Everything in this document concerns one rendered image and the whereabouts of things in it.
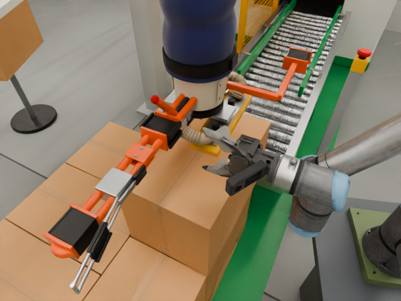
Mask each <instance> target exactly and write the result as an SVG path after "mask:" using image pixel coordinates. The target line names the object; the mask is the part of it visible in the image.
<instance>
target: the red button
mask: <svg viewBox="0 0 401 301"><path fill-rule="evenodd" d="M357 54H358V55H359V56H358V58H359V59H362V60H365V59H366V58H367V57H370V56H371V54H372V52H371V51H370V50H369V49H367V48H361V49H358V51H357Z"/></svg>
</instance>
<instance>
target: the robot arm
mask: <svg viewBox="0 0 401 301"><path fill-rule="evenodd" d="M202 130H203V132H204V134H205V136H206V137H208V138H210V139H211V140H212V141H213V142H214V143H216V144H217V145H219V147H220V149H221V150H222V151H223V152H231V153H232V154H229V156H228V159H229V160H230V162H227V158H223V159H221V160H219V161H218V163H217V164H216V165H213V166H209V165H204V166H202V168H203V169H204V170H206V171H209V172H210V173H213V174H217V175H219V176H222V177H228V179H227V180H226V188H225V191H226V192H227V193H228V194H229V195H230V196H233V195H234V194H236V193H238V192H239V191H241V190H242V189H245V188H246V187H248V186H249V185H251V184H253V183H254V182H256V181H257V180H259V179H261V178H262V177H264V176H265V174H266V175H268V176H267V182H269V183H272V182H273V184H272V188H273V189H277V190H279V191H282V192H284V193H287V194H290V195H293V196H292V210H291V212H290V214H289V216H288V218H289V219H288V223H289V225H290V227H291V229H292V230H293V231H294V232H295V233H296V234H298V235H300V236H302V237H306V238H312V237H316V236H317V235H319V234H320V232H322V231H323V229H324V226H325V224H326V222H327V220H328V219H329V217H330V215H331V213H332V212H333V210H334V211H335V212H340V211H342V209H343V208H344V205H345V203H346V199H347V195H348V191H349V188H350V178H349V177H350V176H352V175H354V174H356V173H359V172H361V171H363V170H365V169H368V168H370V167H373V166H375V165H377V164H379V163H381V162H384V161H386V160H388V159H390V158H392V157H395V156H397V155H400V154H401V113H400V114H398V115H396V116H394V117H392V118H390V119H388V120H386V121H385V122H383V123H381V124H379V125H377V126H376V127H374V128H372V129H370V130H368V131H366V132H364V133H362V134H360V135H358V136H357V137H355V138H353V139H351V140H349V141H347V142H345V143H343V144H341V145H339V146H338V147H336V148H334V149H332V150H330V151H329V152H327V153H324V154H321V155H319V156H317V155H307V156H304V157H302V158H301V159H299V158H296V157H293V156H289V155H286V154H283V156H282V158H280V155H281V153H282V152H281V151H279V150H276V152H275V153H272V152H269V151H266V150H263V148H261V146H262V145H261V144H260V139H256V138H253V137H250V136H247V135H244V134H241V136H240V138H239V139H237V141H236V142H235V141H234V140H233V139H232V138H231V137H230V129H229V128H228V127H227V126H225V125H224V126H222V127H221V128H219V129H218V130H217V131H214V130H212V129H209V128H206V127H203V128H202ZM249 138H250V139H249ZM260 148H261V149H260ZM362 247H363V250H364V252H365V254H366V256H367V258H368V259H369V261H370V262H371V263H372V264H373V265H374V266H375V267H376V268H377V269H379V270H380V271H381V272H383V273H385V274H387V275H389V276H391V277H394V278H400V279H401V203H400V205H399V206H398V207H397V208H396V209H395V210H394V211H393V212H392V213H391V214H390V216H389V217H388V218H387V219H386V220H385V222H384V223H383V224H382V225H379V226H375V227H373V228H370V229H369V230H368V231H367V232H366V234H364V236H363V239H362Z"/></svg>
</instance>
